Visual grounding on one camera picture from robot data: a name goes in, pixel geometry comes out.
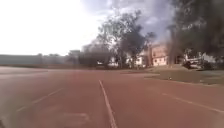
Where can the vehicle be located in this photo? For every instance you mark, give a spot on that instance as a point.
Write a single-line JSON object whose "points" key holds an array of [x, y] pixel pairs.
{"points": [[195, 63]]}

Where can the long grey wall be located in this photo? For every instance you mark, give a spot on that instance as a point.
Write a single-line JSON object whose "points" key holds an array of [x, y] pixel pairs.
{"points": [[30, 60]]}

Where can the pale orange building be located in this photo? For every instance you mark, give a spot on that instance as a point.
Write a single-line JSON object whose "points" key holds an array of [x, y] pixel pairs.
{"points": [[158, 55]]}

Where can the large dark tree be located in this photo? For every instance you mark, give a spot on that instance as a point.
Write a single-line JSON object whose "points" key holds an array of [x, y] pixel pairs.
{"points": [[200, 26], [121, 36]]}

